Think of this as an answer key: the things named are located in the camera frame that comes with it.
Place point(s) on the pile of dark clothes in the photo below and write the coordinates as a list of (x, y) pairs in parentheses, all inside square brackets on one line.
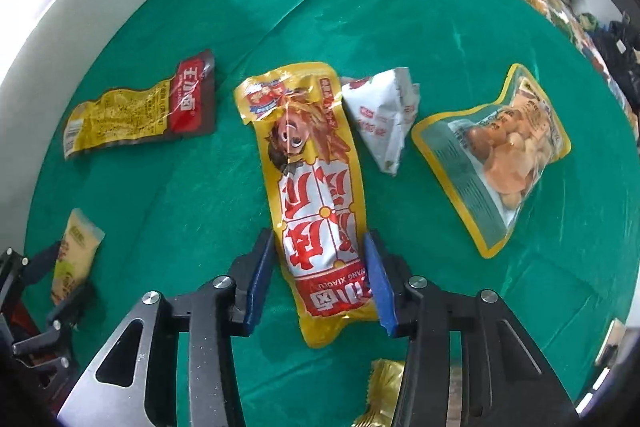
[(618, 44)]

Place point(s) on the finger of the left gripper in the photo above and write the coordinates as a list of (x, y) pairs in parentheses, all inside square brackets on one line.
[(55, 337), (38, 266)]

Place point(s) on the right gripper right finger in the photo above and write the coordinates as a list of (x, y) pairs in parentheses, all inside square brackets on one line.
[(506, 380)]

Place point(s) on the green satin cloth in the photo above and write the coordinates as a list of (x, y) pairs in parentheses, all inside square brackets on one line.
[(175, 214)]

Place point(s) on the white triangular snack packet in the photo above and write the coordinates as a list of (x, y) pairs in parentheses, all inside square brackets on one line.
[(383, 107)]

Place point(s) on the teal yellow nuts packet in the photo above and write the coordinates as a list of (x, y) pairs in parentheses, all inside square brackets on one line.
[(489, 158)]

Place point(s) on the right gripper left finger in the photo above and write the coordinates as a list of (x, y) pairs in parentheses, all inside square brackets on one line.
[(132, 379)]

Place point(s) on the yellow black red snack packet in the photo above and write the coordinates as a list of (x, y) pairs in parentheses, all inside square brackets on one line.
[(174, 108)]

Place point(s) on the yellow red cartoon snack bag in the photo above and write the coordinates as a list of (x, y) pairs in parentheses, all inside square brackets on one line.
[(315, 193)]

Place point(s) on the white orange snack packet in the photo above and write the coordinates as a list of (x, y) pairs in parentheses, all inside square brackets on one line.
[(76, 253)]

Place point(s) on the white card under phone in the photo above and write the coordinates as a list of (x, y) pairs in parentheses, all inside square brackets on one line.
[(611, 342)]

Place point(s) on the white cardboard box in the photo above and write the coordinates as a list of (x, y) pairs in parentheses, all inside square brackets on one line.
[(47, 47)]

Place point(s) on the gold braised meat bag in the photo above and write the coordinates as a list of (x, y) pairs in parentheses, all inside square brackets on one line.
[(383, 393)]

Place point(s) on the black smartphone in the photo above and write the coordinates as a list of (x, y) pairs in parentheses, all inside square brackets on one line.
[(615, 400)]

